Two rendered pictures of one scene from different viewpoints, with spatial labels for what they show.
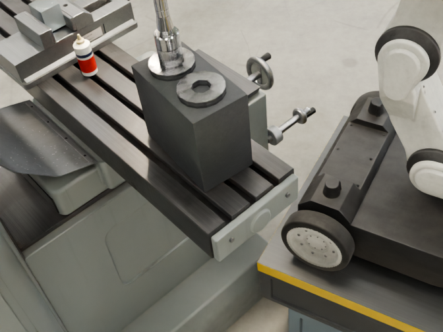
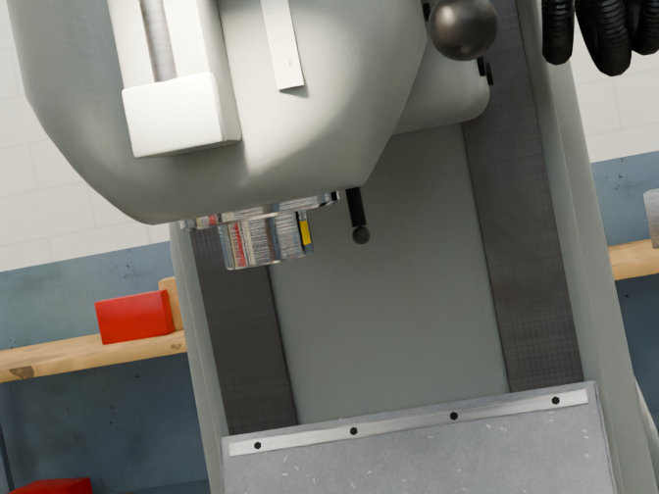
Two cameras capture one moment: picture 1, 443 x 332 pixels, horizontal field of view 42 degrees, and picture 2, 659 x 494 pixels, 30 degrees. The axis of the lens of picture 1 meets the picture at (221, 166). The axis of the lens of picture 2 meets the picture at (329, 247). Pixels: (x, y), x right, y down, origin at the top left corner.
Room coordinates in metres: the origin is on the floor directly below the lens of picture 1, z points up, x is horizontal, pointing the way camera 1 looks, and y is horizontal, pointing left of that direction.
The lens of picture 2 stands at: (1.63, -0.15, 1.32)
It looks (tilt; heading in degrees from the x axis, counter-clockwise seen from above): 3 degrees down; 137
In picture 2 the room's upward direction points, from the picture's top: 11 degrees counter-clockwise
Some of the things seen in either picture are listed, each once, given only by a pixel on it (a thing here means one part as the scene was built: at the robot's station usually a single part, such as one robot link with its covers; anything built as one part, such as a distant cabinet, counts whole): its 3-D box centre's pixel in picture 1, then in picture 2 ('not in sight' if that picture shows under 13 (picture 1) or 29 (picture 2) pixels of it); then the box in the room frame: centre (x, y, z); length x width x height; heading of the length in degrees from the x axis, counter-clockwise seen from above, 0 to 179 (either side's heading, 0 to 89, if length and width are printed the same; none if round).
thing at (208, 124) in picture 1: (192, 113); not in sight; (0.86, 0.04, 1.06); 0.22 x 0.12 x 0.20; 30
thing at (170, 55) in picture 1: (169, 48); not in sight; (0.90, 0.07, 1.19); 0.05 x 0.05 x 0.06
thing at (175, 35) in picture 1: (166, 33); not in sight; (0.90, 0.07, 1.22); 0.05 x 0.05 x 0.01
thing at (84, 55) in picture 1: (84, 53); not in sight; (1.18, 0.29, 1.01); 0.04 x 0.04 x 0.11
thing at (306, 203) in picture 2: not in sight; (260, 209); (1.14, 0.27, 1.31); 0.09 x 0.09 x 0.01
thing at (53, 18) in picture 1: (47, 14); not in sight; (1.28, 0.37, 1.07); 0.06 x 0.05 x 0.06; 38
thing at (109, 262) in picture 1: (144, 203); not in sight; (1.16, 0.25, 0.46); 0.80 x 0.30 x 0.60; 126
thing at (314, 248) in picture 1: (317, 241); not in sight; (0.91, -0.23, 0.50); 0.20 x 0.05 x 0.20; 55
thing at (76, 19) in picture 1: (68, 11); not in sight; (1.31, 0.33, 1.05); 0.12 x 0.06 x 0.04; 38
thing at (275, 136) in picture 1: (291, 122); not in sight; (1.34, -0.24, 0.54); 0.22 x 0.06 x 0.06; 126
